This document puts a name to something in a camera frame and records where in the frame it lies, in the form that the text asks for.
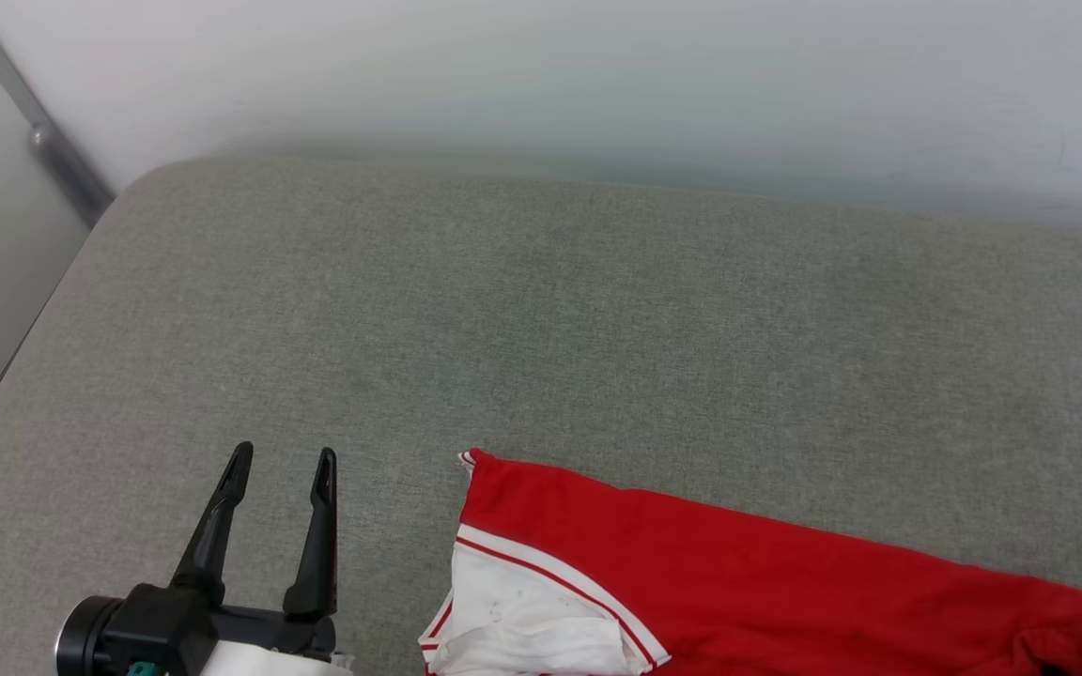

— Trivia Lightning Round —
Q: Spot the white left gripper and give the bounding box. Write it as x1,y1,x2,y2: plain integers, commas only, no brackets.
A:
169,441,356,676

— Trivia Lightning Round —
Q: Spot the red white basketball jersey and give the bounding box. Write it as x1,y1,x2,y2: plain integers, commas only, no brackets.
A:
417,447,1082,676

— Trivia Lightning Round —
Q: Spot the grey metal wall rail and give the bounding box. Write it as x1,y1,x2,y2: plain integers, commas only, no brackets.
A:
0,0,116,229

